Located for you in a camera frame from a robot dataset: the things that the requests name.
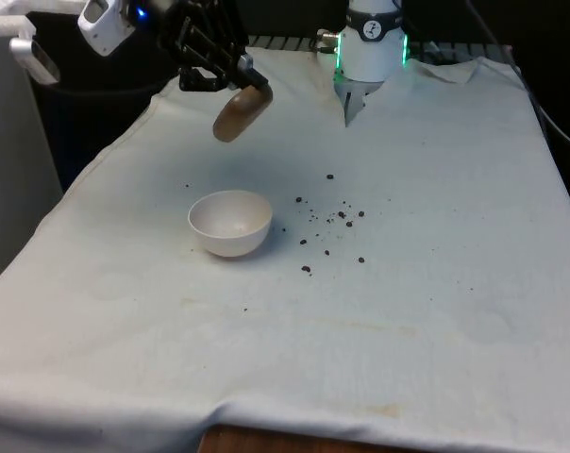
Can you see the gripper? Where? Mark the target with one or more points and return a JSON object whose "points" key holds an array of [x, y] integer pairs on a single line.
{"points": [[164, 16]]}

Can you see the white bowl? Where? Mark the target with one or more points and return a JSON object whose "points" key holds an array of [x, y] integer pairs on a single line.
{"points": [[228, 226]]}

